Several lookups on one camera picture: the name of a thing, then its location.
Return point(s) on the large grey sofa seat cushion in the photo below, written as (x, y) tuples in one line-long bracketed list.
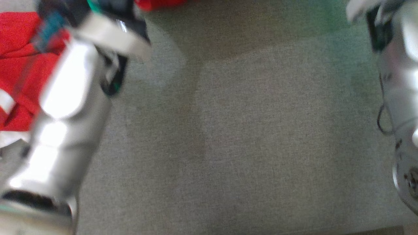
[(245, 130)]

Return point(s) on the blue left camera connector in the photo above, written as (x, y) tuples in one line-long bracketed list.
[(50, 29)]

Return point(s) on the red white sports jersey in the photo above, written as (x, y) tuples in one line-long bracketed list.
[(19, 65)]

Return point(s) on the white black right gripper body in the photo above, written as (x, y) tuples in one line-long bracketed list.
[(375, 19)]

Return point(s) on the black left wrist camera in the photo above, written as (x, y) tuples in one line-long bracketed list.
[(65, 8)]

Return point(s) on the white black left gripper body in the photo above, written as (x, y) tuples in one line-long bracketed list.
[(111, 36)]

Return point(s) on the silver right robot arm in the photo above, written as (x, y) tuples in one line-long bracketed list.
[(400, 98)]

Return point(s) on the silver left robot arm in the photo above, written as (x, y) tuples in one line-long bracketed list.
[(65, 130)]

